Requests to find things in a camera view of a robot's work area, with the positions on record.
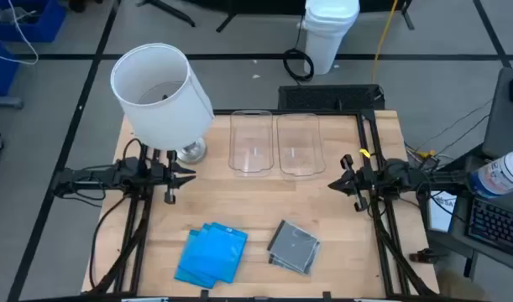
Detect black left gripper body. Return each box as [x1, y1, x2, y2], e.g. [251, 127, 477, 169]
[149, 149, 178, 206]

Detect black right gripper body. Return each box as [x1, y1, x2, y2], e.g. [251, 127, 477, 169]
[341, 154, 381, 213]

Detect clear plastic bin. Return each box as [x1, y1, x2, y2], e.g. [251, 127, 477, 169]
[228, 109, 275, 174]
[275, 112, 327, 177]

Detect white shade silver table lamp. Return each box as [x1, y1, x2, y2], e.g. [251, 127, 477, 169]
[110, 42, 216, 165]

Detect white paper sheet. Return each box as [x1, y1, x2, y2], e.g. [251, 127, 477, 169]
[427, 190, 458, 234]

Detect black perforated box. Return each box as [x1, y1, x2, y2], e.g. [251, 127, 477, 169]
[277, 83, 385, 112]

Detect black brown clamp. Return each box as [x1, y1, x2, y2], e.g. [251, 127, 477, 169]
[409, 247, 448, 264]

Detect grey side desk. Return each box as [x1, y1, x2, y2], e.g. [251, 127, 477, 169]
[423, 142, 513, 278]

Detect white-lidded wipes canister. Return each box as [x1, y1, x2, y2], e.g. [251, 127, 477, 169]
[467, 147, 513, 200]

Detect backlit black keyboard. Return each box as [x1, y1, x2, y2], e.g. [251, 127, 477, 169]
[467, 196, 513, 258]

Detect white trash bin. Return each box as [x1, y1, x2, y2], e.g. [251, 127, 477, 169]
[301, 0, 361, 76]

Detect grey flat panel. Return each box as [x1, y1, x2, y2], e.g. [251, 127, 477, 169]
[481, 65, 513, 159]

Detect grey metal base bar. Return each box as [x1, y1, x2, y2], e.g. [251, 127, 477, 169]
[0, 96, 24, 110]

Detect blue plastic crate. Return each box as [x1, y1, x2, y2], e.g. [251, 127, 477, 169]
[0, 0, 67, 43]
[0, 41, 21, 97]

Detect coiled black floor cable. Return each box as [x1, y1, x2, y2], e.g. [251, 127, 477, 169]
[282, 12, 316, 83]

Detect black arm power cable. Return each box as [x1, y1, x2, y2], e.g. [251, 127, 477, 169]
[89, 195, 131, 291]

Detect yellow cable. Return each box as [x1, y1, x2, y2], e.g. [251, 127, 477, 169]
[370, 0, 399, 84]

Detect white cable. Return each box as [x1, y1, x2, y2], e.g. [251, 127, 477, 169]
[0, 0, 39, 66]

